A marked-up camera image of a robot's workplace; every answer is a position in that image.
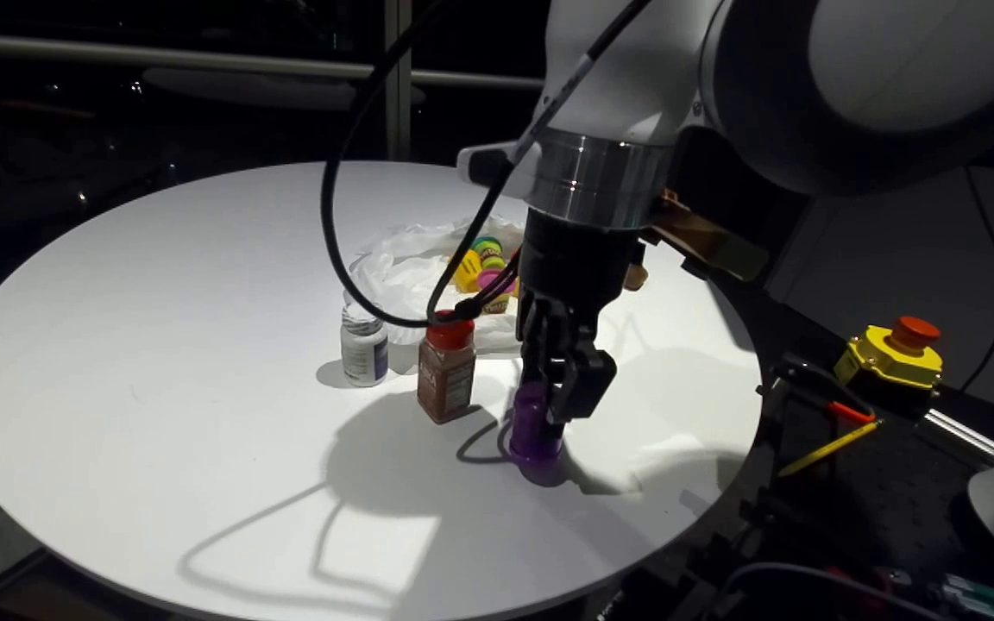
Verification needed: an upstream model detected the grey floor cable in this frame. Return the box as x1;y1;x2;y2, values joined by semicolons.
726;558;949;621

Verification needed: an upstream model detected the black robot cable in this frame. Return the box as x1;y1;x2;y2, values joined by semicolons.
320;0;656;336

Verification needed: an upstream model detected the aluminium extrusion bar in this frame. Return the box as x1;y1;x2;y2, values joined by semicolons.
913;407;994;468

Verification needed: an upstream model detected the yellow emergency stop button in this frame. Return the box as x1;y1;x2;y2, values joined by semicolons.
832;315;949;395

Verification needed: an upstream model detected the clear jar white lid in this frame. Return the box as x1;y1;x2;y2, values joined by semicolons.
338;295;392;385

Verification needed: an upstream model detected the grey vertical metal post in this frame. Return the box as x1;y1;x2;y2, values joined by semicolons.
380;0;418;164

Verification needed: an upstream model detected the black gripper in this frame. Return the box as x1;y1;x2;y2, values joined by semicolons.
510;212;649;458

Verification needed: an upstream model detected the white plastic bag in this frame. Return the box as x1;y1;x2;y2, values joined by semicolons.
345;219;559;356

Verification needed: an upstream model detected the red lid spice jar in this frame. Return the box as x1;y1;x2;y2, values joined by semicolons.
414;312;479;429

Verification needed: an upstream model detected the grey horizontal metal rail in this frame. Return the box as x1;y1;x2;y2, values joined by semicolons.
0;28;545;98

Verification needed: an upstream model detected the green plastic cup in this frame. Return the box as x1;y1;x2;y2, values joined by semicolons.
469;231;513;261

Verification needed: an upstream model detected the yellow pencil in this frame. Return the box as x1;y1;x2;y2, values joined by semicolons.
777;415;888;484

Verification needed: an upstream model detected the purple plastic cylinder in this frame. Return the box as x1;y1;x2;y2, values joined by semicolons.
499;380;572;491

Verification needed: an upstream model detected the orange handled tool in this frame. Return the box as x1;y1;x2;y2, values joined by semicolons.
823;398;881;433

